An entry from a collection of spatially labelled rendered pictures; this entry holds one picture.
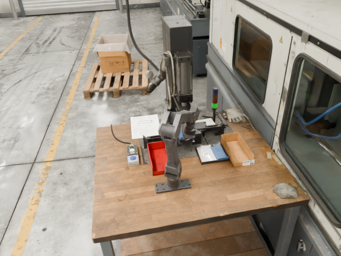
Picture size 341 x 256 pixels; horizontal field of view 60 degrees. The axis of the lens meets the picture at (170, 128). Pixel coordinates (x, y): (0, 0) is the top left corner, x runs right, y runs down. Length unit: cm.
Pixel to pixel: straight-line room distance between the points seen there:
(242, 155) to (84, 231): 153
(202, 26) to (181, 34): 314
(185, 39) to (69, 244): 187
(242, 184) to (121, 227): 69
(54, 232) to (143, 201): 136
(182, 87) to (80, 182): 180
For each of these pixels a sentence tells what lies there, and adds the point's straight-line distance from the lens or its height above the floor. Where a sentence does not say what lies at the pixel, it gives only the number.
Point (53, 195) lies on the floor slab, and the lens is 316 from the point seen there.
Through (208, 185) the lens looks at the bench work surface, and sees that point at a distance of 169.
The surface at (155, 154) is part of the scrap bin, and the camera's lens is 190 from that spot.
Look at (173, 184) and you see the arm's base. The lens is 162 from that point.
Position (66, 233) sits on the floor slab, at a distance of 279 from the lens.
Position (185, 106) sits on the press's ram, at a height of 118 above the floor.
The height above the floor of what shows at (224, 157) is 95.
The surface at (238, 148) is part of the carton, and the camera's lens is 196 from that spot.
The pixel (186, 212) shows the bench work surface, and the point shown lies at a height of 90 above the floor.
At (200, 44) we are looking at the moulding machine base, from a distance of 493.
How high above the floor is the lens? 208
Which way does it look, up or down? 33 degrees down
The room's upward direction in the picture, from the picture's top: 3 degrees counter-clockwise
